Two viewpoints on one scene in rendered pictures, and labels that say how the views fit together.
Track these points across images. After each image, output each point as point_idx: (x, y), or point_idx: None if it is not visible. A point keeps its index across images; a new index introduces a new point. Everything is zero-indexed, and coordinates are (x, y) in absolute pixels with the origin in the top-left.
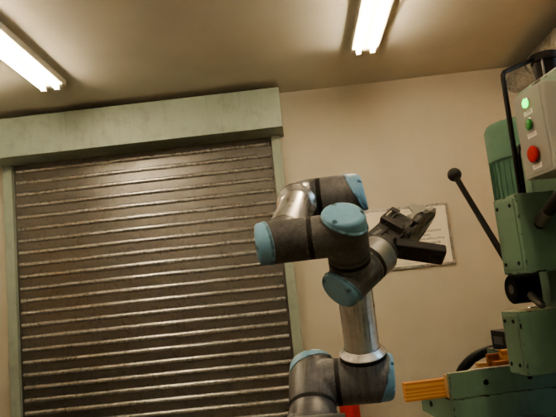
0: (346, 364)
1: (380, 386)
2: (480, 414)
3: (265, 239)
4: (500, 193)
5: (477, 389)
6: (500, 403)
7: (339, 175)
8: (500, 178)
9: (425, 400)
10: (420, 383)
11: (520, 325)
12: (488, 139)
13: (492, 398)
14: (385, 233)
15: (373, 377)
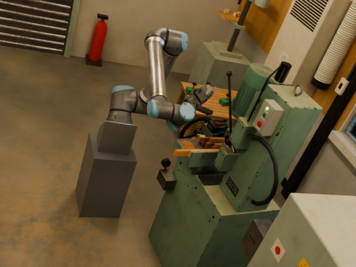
0: (142, 100)
1: None
2: (196, 164)
3: (155, 113)
4: (241, 95)
5: (199, 157)
6: (203, 162)
7: (178, 34)
8: (245, 91)
9: (177, 145)
10: (181, 151)
11: (224, 158)
12: (249, 74)
13: (202, 160)
14: (194, 99)
15: None
